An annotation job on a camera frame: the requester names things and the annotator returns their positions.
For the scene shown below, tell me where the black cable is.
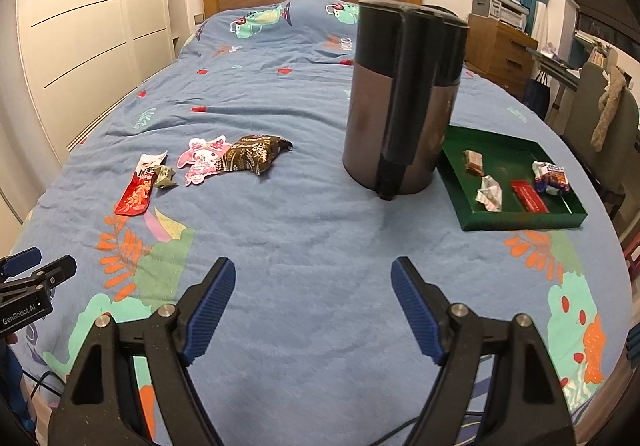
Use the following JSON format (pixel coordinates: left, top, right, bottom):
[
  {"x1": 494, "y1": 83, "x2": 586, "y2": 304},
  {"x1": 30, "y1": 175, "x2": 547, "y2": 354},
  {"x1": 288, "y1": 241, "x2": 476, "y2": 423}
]
[{"x1": 25, "y1": 370, "x2": 67, "y2": 397}]

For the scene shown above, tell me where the dark red wafer packet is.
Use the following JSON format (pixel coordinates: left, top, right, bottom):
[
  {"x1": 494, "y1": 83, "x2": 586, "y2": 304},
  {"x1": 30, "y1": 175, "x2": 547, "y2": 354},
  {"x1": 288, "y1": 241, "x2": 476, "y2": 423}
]
[{"x1": 510, "y1": 179, "x2": 550, "y2": 213}]

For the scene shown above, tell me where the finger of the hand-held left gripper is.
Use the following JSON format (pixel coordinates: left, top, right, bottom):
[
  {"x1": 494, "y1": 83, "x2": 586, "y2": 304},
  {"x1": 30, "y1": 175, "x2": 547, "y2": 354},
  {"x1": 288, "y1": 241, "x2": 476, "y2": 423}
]
[
  {"x1": 0, "y1": 255, "x2": 77, "y2": 299},
  {"x1": 0, "y1": 247, "x2": 43, "y2": 277}
]

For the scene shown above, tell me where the white printer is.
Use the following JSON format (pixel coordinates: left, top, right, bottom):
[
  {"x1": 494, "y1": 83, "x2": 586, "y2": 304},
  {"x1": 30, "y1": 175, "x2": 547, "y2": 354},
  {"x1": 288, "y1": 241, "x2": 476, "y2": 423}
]
[{"x1": 471, "y1": 0, "x2": 530, "y2": 31}]

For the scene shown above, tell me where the grey study desk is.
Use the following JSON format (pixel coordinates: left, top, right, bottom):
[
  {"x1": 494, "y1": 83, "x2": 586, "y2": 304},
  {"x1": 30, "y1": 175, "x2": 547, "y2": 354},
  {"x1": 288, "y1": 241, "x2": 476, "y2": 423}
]
[{"x1": 537, "y1": 44, "x2": 586, "y2": 122}]

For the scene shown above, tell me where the small green candy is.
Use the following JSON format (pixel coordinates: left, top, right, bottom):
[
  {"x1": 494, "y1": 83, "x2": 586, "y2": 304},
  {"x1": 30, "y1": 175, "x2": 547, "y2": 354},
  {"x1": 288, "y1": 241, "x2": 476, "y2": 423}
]
[{"x1": 152, "y1": 165, "x2": 178, "y2": 189}]

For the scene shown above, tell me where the long red snack packet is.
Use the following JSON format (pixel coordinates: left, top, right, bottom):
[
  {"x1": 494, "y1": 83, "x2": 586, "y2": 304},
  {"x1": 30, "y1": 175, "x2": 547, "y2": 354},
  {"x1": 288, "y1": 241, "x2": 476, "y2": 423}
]
[{"x1": 114, "y1": 150, "x2": 168, "y2": 217}]

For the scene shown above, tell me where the blue white cookie packet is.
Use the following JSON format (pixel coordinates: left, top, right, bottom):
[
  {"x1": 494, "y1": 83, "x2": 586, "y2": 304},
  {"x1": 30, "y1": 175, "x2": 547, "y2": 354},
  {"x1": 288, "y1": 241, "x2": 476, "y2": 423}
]
[{"x1": 531, "y1": 160, "x2": 572, "y2": 197}]

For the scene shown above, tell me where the pink cartoon snack packet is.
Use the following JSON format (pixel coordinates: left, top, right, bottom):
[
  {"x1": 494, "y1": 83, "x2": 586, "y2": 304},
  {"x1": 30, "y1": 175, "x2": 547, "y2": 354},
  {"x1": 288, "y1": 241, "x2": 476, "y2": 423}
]
[{"x1": 177, "y1": 136, "x2": 233, "y2": 187}]

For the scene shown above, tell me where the brown cookie packet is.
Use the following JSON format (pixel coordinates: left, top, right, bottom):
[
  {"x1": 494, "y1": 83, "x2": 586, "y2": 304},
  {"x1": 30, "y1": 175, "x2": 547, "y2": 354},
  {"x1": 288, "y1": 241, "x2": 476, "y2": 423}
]
[{"x1": 220, "y1": 133, "x2": 294, "y2": 176}]

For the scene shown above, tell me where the grey chair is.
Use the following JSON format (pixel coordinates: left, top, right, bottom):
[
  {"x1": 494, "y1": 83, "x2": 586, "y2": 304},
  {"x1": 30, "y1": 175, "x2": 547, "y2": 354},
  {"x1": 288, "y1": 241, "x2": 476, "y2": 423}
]
[{"x1": 562, "y1": 61, "x2": 640, "y2": 222}]

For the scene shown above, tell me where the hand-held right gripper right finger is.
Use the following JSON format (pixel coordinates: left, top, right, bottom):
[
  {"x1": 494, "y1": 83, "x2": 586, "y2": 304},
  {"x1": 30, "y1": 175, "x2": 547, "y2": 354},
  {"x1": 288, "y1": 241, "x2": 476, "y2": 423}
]
[{"x1": 390, "y1": 256, "x2": 573, "y2": 446}]

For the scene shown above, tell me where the white candy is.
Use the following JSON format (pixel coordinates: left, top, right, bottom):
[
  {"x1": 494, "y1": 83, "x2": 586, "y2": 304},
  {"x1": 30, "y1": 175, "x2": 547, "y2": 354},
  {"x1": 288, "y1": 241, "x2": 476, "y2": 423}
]
[{"x1": 474, "y1": 175, "x2": 503, "y2": 213}]

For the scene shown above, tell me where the beige plush scarf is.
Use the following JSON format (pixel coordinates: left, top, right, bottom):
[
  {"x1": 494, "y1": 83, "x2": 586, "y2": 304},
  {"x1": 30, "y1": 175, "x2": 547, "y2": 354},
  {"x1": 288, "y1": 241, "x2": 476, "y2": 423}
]
[{"x1": 591, "y1": 66, "x2": 627, "y2": 153}]

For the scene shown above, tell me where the green tray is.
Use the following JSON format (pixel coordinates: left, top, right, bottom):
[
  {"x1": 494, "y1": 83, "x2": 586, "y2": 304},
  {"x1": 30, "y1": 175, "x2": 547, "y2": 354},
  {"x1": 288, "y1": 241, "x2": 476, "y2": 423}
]
[{"x1": 436, "y1": 125, "x2": 588, "y2": 232}]

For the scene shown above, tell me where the brown snack bar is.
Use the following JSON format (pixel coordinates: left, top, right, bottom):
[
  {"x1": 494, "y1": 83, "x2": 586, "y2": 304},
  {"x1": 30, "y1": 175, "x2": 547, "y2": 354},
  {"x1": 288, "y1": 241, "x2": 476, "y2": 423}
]
[{"x1": 462, "y1": 149, "x2": 486, "y2": 175}]

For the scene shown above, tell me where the grey black electric kettle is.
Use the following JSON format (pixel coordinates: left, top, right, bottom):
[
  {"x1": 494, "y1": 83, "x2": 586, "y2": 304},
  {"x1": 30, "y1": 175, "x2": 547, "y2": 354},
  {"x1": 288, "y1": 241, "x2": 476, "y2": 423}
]
[{"x1": 342, "y1": 0, "x2": 470, "y2": 201}]

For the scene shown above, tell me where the wooden drawer cabinet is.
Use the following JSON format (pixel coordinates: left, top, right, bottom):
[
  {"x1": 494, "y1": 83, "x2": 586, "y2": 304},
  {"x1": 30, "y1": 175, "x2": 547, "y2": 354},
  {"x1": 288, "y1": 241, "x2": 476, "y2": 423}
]
[{"x1": 467, "y1": 12, "x2": 540, "y2": 94}]

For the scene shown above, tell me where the white wardrobe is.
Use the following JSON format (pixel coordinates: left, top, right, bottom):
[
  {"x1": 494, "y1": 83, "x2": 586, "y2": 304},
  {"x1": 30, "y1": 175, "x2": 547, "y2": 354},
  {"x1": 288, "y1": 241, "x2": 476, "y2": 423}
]
[{"x1": 15, "y1": 0, "x2": 176, "y2": 152}]

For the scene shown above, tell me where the dark blue bag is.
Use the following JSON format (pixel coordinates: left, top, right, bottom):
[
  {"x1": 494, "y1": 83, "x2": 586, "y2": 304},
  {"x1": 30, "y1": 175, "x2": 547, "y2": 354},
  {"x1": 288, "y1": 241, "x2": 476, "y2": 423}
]
[{"x1": 522, "y1": 76, "x2": 551, "y2": 119}]

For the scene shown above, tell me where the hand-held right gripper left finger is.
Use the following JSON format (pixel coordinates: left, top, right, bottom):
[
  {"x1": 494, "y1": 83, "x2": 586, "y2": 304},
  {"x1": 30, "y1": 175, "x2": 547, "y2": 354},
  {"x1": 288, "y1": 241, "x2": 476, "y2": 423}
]
[{"x1": 47, "y1": 257, "x2": 237, "y2": 446}]

